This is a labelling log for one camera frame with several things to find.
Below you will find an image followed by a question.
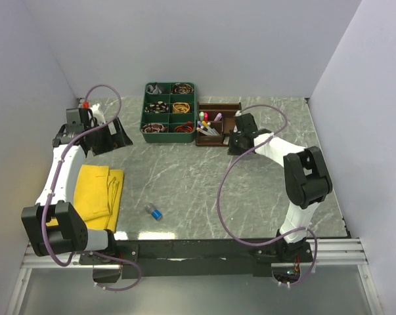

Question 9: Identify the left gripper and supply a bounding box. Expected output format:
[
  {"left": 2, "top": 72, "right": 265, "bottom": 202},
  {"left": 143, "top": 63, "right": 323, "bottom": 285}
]
[{"left": 85, "top": 117, "right": 132, "bottom": 156}]

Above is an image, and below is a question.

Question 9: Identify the lilac pastel highlighter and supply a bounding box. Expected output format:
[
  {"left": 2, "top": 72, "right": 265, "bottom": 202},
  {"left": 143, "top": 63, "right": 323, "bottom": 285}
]
[{"left": 214, "top": 113, "right": 222, "bottom": 121}]

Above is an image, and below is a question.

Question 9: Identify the brown wooden desk organizer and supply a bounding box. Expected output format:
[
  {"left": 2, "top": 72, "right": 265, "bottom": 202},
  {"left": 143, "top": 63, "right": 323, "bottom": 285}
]
[{"left": 195, "top": 102, "right": 242, "bottom": 146}]

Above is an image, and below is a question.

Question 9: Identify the blue capped white pen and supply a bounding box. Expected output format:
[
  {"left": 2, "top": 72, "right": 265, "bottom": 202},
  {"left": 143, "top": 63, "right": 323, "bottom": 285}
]
[{"left": 206, "top": 121, "right": 220, "bottom": 136}]

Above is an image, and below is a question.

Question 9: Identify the yellow capped white pen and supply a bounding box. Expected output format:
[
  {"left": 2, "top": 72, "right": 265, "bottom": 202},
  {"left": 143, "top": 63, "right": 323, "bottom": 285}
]
[{"left": 202, "top": 121, "right": 219, "bottom": 136}]

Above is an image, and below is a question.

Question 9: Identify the orange capped white pen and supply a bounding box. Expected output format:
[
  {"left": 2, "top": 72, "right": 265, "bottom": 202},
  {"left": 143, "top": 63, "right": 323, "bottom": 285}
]
[{"left": 197, "top": 128, "right": 213, "bottom": 136}]

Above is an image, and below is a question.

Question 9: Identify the blue capped glue stick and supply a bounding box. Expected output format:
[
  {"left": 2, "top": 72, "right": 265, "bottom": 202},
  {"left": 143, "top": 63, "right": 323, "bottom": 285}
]
[{"left": 145, "top": 203, "right": 162, "bottom": 221}]

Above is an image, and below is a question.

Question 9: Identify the white marker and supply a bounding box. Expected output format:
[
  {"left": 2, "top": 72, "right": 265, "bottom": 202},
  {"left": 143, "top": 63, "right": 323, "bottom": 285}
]
[{"left": 197, "top": 127, "right": 215, "bottom": 136}]

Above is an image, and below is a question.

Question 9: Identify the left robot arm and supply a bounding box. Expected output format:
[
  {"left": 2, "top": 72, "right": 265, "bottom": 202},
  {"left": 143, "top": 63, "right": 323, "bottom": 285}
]
[{"left": 21, "top": 108, "right": 133, "bottom": 264}]

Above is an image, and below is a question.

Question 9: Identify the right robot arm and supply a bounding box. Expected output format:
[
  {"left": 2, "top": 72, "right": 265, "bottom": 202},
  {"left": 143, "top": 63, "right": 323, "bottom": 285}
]
[{"left": 229, "top": 112, "right": 332, "bottom": 261}]

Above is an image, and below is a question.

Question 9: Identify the green compartment tray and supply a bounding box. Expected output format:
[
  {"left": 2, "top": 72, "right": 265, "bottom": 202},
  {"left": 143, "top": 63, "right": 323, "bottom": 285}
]
[{"left": 139, "top": 82, "right": 197, "bottom": 144}]

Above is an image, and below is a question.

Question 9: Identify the yellow cloth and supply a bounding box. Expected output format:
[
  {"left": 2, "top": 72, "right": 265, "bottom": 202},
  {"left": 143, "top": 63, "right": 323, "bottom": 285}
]
[{"left": 53, "top": 165, "right": 124, "bottom": 232}]

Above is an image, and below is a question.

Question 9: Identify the black base bar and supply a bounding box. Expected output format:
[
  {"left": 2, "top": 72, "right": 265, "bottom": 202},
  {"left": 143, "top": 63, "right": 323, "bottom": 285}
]
[{"left": 78, "top": 238, "right": 313, "bottom": 280}]

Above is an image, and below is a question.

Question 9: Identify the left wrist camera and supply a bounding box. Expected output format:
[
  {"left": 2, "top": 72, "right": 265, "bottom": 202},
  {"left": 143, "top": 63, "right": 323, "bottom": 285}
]
[{"left": 81, "top": 101, "right": 106, "bottom": 127}]

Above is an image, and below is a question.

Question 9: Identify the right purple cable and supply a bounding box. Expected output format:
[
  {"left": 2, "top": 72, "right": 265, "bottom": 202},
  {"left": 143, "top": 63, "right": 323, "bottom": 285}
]
[{"left": 216, "top": 104, "right": 318, "bottom": 287}]

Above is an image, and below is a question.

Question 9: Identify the aluminium rail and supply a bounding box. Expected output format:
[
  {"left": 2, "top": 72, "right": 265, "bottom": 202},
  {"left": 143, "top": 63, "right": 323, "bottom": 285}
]
[{"left": 20, "top": 239, "right": 368, "bottom": 269}]

